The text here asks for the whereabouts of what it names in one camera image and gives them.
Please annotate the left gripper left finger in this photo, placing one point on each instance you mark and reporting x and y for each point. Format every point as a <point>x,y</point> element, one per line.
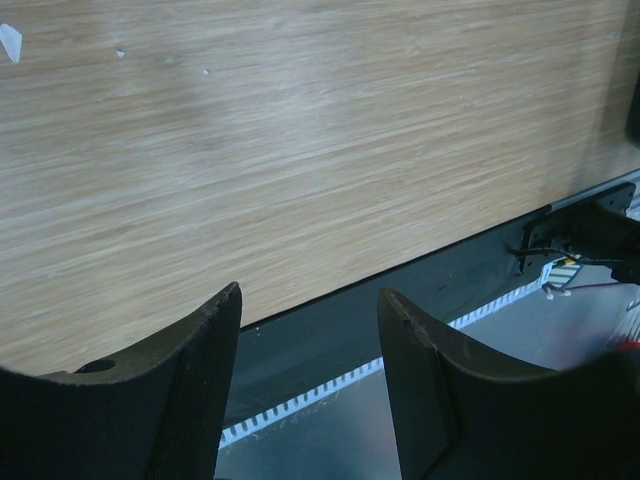
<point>153,410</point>

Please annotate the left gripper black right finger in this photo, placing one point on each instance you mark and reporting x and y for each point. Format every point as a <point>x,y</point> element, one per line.
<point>464,410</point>

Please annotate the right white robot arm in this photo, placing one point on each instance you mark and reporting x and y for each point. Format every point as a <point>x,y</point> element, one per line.
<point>603,237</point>

